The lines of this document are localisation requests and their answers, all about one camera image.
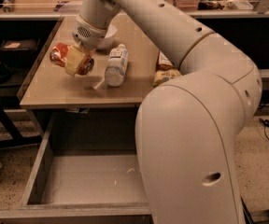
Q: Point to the brown yellow chip bag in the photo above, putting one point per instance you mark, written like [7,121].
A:
[164,70]

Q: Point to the black metal bar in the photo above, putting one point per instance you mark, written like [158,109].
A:
[247,215]

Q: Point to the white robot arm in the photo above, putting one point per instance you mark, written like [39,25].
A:
[218,81]

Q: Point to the open grey top drawer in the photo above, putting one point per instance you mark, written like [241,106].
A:
[109,167]

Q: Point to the grey cabinet with tabletop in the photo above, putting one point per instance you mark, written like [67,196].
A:
[51,88]

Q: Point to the white ceramic bowl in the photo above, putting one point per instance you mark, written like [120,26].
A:
[108,40]

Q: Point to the red coke can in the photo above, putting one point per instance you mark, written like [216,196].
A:
[59,52]

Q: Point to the white plastic bottle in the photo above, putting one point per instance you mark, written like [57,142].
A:
[116,66]

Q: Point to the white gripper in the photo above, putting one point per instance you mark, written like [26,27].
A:
[87,35]

